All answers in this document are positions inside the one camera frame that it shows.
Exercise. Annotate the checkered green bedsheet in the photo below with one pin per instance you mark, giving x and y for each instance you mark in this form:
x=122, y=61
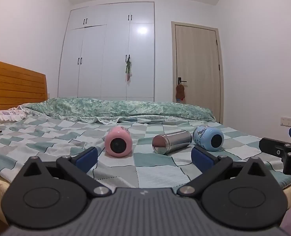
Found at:
x=49, y=137

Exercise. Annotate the stainless steel cup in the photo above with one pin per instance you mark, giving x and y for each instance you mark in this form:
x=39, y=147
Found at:
x=172, y=141

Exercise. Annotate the white wardrobe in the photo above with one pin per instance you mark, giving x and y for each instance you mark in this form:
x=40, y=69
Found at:
x=103, y=54

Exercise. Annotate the ruffled floral pillow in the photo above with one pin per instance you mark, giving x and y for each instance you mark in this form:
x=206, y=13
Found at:
x=5, y=115

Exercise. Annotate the green floral quilt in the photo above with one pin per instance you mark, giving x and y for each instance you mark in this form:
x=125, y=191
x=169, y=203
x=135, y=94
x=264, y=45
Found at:
x=116, y=108

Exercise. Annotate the white wall socket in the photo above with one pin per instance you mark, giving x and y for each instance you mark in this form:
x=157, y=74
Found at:
x=289, y=121

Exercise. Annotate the pink cup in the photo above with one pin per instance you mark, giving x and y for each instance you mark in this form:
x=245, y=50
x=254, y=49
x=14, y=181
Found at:
x=118, y=142

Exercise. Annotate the wooden headboard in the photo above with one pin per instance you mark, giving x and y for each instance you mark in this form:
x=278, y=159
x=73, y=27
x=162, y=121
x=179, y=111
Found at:
x=15, y=86

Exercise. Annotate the beige wooden door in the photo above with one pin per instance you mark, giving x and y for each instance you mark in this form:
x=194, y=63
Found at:
x=197, y=66

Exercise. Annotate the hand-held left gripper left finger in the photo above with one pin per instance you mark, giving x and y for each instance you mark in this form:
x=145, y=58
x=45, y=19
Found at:
x=87, y=159

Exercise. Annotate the blue printed cup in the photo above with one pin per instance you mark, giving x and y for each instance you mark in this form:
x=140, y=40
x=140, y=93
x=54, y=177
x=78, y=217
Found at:
x=207, y=137

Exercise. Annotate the green hanging ornament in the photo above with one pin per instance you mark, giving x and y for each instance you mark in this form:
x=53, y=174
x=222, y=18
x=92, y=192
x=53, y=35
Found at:
x=128, y=67

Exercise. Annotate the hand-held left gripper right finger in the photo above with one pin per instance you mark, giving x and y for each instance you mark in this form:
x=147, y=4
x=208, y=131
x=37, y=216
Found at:
x=202, y=159

